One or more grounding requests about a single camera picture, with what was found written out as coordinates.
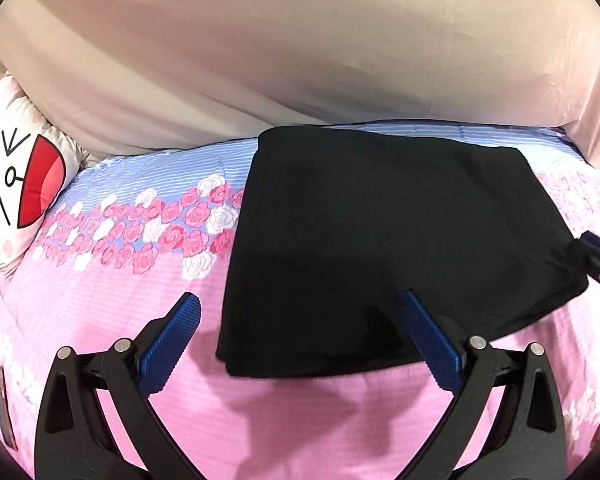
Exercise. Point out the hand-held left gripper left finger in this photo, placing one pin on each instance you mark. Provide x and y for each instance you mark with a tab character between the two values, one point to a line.
172	340

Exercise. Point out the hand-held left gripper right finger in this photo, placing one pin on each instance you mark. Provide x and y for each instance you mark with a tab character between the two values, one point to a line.
427	340

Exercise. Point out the black pants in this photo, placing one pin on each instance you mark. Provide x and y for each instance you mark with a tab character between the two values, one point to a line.
380	230

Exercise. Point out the pink floral bedsheet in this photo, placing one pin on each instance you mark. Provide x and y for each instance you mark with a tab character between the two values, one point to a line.
130	280

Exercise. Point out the dark smartphone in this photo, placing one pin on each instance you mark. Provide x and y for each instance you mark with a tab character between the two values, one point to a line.
0	405

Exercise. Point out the white cartoon face pillow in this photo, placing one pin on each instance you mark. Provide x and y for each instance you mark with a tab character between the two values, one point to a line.
15	180

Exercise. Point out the beige curtain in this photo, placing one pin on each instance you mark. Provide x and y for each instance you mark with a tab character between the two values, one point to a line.
300	50

